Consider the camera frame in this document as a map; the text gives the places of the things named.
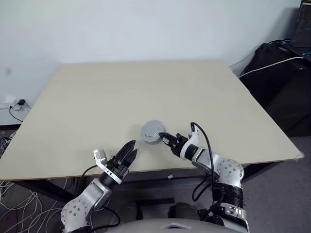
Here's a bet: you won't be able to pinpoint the white cable on bag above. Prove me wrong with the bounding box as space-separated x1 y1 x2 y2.
239 56 305 78

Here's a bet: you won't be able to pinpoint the silver finned motor housing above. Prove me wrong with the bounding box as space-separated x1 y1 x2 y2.
140 119 167 145

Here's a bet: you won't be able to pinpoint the black power cord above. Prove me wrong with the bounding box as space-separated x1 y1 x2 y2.
9 104 24 122

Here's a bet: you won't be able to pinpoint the large black bag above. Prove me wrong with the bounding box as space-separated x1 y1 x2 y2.
239 43 311 138

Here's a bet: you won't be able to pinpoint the white floor cable tangle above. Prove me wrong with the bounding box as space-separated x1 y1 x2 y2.
0 131 71 233

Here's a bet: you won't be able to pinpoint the dark rounded robot shape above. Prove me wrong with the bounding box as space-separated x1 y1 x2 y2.
168 201 199 220

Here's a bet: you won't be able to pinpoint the grey robot torso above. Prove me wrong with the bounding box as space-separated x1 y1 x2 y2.
106 216 227 233

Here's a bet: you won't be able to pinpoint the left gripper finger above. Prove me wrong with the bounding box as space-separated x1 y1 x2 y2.
124 149 139 171
115 139 137 164

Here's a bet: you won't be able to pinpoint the black cables on bag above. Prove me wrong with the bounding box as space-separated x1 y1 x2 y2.
266 38 294 47

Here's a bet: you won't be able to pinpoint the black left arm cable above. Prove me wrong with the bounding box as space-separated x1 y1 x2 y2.
81 164 121 230

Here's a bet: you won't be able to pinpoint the black table frame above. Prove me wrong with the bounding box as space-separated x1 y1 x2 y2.
12 161 285 205

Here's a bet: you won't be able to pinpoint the dark grey rounded shape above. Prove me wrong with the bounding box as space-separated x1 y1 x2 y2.
113 201 138 222

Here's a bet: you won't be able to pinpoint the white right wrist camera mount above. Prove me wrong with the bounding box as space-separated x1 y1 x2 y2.
180 124 200 159

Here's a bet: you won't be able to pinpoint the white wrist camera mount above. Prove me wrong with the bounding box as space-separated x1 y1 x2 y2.
93 148 122 185
180 124 200 159

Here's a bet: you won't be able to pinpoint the black laptop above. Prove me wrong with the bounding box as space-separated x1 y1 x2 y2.
291 0 311 50

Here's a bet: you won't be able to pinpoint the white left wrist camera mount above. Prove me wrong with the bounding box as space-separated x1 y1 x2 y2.
93 148 122 185

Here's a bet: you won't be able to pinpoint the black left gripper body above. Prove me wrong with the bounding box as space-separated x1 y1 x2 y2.
107 157 130 181

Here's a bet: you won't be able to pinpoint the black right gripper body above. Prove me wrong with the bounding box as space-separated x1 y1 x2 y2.
171 133 189 156

